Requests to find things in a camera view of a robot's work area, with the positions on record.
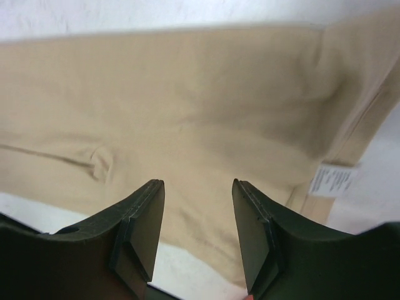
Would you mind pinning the beige t shirt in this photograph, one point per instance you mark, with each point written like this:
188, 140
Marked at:
87, 120

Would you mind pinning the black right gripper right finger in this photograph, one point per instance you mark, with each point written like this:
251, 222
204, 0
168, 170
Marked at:
288, 256

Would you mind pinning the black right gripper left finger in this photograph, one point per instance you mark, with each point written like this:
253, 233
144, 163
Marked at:
110, 255

